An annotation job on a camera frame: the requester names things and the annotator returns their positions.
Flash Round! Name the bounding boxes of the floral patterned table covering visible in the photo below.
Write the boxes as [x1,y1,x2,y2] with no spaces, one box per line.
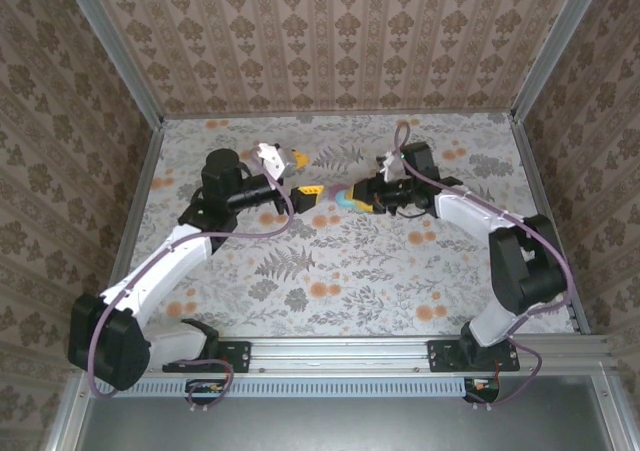
[119,113,576,340]

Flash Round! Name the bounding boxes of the black connector box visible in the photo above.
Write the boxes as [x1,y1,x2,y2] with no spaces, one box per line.
[185,377,227,406]
[463,375,502,403]

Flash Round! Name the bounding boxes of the grey metal panel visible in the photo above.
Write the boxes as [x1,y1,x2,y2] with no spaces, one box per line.
[74,375,631,451]

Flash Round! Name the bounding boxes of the aluminium side rail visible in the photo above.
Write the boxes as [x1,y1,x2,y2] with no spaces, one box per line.
[509,118,592,335]
[94,118,166,340]

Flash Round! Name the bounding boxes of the long aluminium base rail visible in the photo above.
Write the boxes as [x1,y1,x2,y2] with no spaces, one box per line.
[74,334,617,375]

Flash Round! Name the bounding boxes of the aluminium frame post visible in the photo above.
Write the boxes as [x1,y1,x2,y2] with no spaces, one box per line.
[510,0,607,122]
[58,0,166,128]

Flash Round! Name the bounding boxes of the grey slotted cable duct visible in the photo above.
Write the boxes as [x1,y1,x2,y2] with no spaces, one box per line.
[91,377,469,399]

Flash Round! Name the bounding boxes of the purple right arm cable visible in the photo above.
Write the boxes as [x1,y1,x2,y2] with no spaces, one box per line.
[393,120,576,412]

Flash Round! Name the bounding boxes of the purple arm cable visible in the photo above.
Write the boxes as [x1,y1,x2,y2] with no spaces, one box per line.
[86,143,296,413]
[393,120,576,412]

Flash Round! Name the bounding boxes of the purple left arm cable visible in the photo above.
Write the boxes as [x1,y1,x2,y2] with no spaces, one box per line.
[86,143,296,413]

